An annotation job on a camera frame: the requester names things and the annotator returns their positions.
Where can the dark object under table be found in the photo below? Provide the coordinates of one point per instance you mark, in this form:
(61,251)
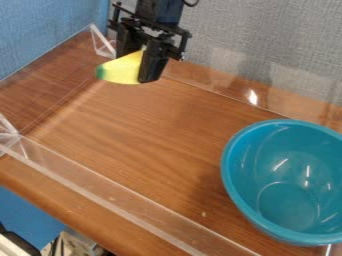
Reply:
(14,245)

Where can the clear acrylic front barrier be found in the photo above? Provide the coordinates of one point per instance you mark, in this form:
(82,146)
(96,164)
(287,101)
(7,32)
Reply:
(48,177)

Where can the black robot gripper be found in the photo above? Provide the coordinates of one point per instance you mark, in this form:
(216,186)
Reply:
(152,25)

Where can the clear acrylic barrier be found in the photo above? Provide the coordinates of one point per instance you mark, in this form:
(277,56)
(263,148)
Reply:
(48,177)
(288,91)

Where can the blue plastic bowl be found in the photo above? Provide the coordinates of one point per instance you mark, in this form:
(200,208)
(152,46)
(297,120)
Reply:
(281,170)

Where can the yellow toy banana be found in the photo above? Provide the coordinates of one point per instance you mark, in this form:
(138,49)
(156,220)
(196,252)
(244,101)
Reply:
(122,70)

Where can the clear acrylic back barrier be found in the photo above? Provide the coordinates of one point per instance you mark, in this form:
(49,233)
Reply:
(288,91)

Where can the clear acrylic corner bracket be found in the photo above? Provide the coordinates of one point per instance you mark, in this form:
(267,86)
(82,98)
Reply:
(104,45)

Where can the white cluttered object below table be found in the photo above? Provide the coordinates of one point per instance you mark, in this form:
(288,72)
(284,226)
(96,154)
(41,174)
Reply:
(74,244)

